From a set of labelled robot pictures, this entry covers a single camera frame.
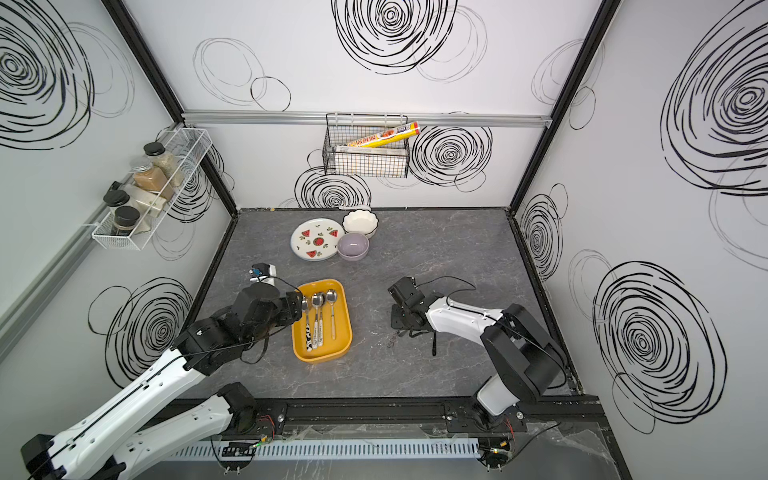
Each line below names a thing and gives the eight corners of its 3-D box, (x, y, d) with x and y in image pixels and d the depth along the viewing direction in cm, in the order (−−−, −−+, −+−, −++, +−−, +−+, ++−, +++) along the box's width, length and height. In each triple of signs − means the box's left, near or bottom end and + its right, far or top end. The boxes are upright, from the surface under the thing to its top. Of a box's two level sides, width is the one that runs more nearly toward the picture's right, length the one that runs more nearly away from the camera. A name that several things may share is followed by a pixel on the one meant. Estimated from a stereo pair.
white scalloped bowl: (342, 237, 113) (341, 232, 111) (345, 214, 121) (344, 209, 118) (378, 237, 113) (377, 232, 111) (378, 215, 121) (378, 209, 118)
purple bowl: (338, 264, 106) (336, 254, 101) (341, 240, 113) (339, 229, 109) (368, 264, 106) (367, 254, 101) (369, 240, 113) (369, 230, 109)
